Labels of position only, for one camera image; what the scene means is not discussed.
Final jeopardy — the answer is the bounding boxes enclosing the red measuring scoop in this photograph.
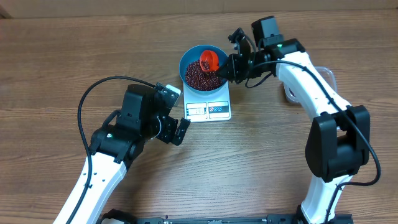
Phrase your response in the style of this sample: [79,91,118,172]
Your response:
[200,50,219,72]

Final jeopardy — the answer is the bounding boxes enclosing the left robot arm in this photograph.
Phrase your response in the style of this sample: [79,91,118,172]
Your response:
[55,83,190,223]

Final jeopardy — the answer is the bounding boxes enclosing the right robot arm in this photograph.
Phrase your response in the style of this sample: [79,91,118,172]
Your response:
[216,35,375,223]

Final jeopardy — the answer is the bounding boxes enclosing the red beans in scoop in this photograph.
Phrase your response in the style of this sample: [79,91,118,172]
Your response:
[200,60,210,72]

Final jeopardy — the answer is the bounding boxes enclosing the white digital kitchen scale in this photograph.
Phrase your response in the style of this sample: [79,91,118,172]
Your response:
[183,83,232,123]

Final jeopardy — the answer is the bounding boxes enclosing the red beans in bowl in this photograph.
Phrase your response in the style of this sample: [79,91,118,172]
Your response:
[185,60,223,91]

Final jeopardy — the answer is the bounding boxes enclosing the blue bowl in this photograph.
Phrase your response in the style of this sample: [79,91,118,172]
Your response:
[179,45,228,95]

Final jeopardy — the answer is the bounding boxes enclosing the clear plastic container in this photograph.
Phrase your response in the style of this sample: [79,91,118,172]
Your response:
[284,66,338,104]

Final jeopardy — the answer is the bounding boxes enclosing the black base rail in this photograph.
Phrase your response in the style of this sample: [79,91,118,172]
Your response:
[96,208,355,224]

